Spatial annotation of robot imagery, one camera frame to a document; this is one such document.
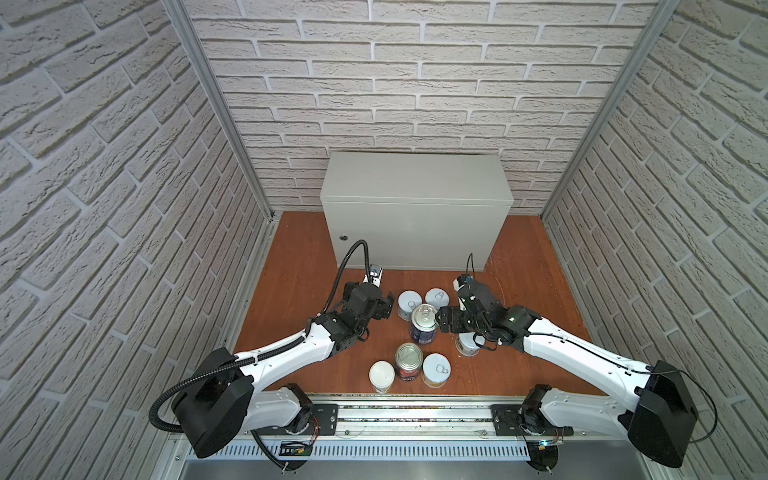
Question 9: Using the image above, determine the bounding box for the blue label tin can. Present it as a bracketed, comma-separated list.
[410, 304, 438, 345]

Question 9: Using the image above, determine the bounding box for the dark tomato label can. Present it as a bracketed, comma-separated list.
[395, 343, 423, 382]

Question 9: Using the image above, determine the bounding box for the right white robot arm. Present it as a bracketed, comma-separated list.
[434, 274, 698, 468]

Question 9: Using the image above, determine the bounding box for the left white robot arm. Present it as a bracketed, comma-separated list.
[150, 282, 395, 458]

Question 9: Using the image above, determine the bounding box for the plain lid silver can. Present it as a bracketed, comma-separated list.
[455, 332, 485, 357]

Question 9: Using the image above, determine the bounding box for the pink label pull-tab can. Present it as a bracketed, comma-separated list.
[424, 288, 450, 309]

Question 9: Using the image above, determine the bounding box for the grey label pull-tab can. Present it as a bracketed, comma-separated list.
[397, 290, 423, 322]

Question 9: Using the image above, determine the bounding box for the yellow label pull-tab can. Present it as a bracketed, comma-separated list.
[421, 353, 452, 389]

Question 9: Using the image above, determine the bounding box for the white lid small can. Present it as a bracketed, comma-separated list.
[369, 360, 396, 394]

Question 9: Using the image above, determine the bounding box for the grey metal cabinet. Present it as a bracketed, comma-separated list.
[320, 151, 513, 272]

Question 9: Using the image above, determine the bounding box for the perforated white vent strip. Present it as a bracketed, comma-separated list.
[188, 440, 532, 462]

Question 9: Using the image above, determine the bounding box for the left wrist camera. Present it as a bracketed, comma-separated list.
[364, 264, 383, 287]

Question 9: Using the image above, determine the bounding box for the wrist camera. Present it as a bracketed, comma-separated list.
[364, 264, 383, 287]
[452, 273, 474, 293]

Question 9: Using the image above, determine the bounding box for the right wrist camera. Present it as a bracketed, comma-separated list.
[452, 273, 474, 293]

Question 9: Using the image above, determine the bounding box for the right thin black cable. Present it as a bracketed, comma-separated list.
[465, 253, 719, 445]

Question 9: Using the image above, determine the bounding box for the front aluminium mounting rail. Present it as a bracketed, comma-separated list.
[173, 394, 661, 442]

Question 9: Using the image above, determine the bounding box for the left black corrugated cable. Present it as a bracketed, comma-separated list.
[148, 239, 373, 434]

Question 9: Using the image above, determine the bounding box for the left aluminium corner post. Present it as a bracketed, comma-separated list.
[164, 0, 275, 220]

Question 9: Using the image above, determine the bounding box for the aluminium corner post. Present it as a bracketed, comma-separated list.
[540, 0, 680, 222]
[164, 0, 275, 220]

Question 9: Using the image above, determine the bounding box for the left floor aluminium rail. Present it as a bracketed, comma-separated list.
[141, 213, 282, 479]

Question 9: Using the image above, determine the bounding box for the right aluminium corner post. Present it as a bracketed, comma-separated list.
[540, 0, 680, 222]

